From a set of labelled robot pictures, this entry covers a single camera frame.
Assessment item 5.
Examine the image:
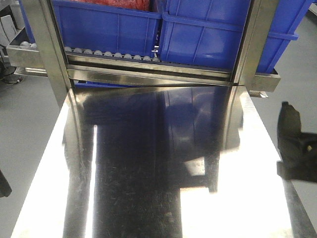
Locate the left blue plastic bin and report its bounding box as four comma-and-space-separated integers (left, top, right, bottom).
53, 0, 162, 56

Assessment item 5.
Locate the grey brake pad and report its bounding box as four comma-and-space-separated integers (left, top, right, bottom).
277, 101, 301, 160

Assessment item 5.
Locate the blue plastic bin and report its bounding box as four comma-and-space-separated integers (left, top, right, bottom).
53, 0, 162, 56
158, 0, 312, 73

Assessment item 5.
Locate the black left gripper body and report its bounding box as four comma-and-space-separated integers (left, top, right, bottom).
0, 171, 12, 198

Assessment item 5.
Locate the roller conveyor track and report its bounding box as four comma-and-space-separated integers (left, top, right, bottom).
64, 46, 161, 62

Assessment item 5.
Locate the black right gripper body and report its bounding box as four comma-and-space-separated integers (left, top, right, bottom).
276, 132, 317, 182

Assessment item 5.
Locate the right blue plastic bin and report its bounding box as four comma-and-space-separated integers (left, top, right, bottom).
158, 0, 312, 73

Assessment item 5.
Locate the stainless steel rack frame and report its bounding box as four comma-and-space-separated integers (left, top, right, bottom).
7, 0, 280, 106

